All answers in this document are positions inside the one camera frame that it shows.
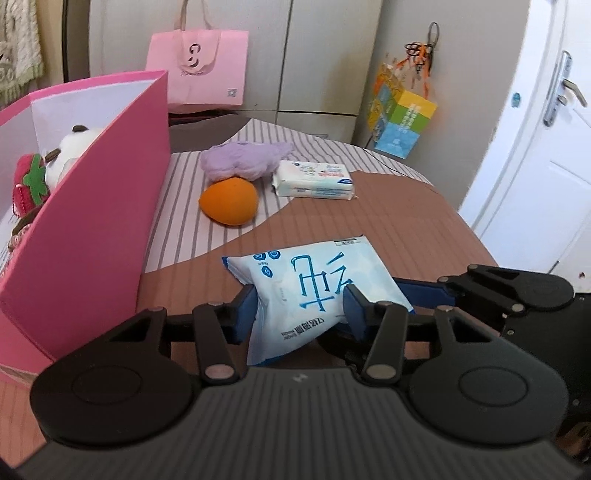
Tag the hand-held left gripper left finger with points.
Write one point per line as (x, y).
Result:
(244, 307)

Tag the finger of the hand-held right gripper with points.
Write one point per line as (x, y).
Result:
(418, 290)
(334, 344)

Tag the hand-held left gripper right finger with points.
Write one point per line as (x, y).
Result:
(354, 307)

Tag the blue wet wipes pack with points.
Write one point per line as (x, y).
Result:
(304, 277)

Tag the pink cardboard box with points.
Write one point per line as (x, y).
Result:
(92, 240)

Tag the white panda plush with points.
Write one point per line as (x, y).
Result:
(69, 147)

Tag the red strawberry plush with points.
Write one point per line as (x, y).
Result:
(27, 184)

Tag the brown striped tablecloth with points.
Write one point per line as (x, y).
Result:
(392, 221)

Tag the orange makeup sponge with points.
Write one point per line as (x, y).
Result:
(228, 201)

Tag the white tissue packet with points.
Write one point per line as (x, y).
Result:
(314, 180)

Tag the purple fluffy cloth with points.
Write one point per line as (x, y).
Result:
(240, 157)

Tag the colourful gift bag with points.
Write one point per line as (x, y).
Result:
(401, 124)

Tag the white door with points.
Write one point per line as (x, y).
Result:
(531, 161)

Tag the pink tote bag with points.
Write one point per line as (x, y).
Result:
(198, 69)

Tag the grey wooden wardrobe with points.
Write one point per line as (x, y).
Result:
(314, 55)

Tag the cream fleece pajama jacket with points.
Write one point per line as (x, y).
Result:
(18, 46)

